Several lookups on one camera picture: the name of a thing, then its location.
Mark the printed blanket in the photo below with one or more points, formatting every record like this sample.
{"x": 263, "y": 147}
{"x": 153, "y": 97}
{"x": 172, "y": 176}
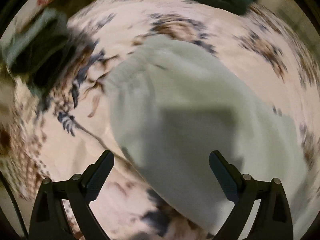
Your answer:
{"x": 237, "y": 27}

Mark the dark teal cloth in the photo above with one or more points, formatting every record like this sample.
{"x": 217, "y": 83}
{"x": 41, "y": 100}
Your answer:
{"x": 42, "y": 55}

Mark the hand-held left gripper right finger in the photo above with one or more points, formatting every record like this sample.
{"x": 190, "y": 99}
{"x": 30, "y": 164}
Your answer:
{"x": 225, "y": 177}

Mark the light green pants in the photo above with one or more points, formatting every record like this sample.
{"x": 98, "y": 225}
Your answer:
{"x": 187, "y": 92}

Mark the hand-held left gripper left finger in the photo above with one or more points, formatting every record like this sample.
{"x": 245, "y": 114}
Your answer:
{"x": 98, "y": 177}

